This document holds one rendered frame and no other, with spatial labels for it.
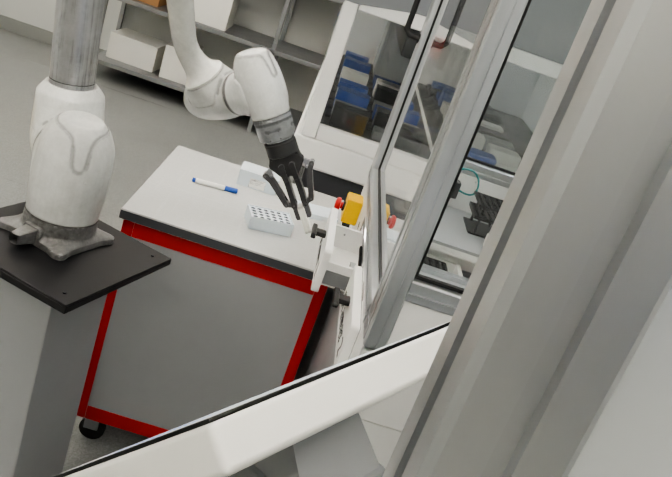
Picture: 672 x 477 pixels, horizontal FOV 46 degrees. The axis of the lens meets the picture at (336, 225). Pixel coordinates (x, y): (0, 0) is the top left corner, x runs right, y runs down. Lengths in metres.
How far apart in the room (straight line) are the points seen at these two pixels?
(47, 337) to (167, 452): 1.11
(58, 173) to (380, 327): 0.74
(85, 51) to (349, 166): 1.13
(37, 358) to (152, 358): 0.50
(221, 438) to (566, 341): 0.49
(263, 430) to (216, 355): 1.51
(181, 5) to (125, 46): 4.26
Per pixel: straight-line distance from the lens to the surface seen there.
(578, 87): 0.21
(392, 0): 2.57
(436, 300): 1.36
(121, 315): 2.22
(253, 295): 2.11
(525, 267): 0.20
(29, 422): 1.95
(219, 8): 5.69
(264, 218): 2.17
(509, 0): 1.23
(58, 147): 1.69
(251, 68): 1.76
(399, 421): 1.48
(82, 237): 1.77
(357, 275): 1.69
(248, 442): 0.69
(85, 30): 1.83
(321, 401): 0.77
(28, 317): 1.82
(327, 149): 2.66
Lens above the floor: 1.60
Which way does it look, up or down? 21 degrees down
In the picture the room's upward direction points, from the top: 20 degrees clockwise
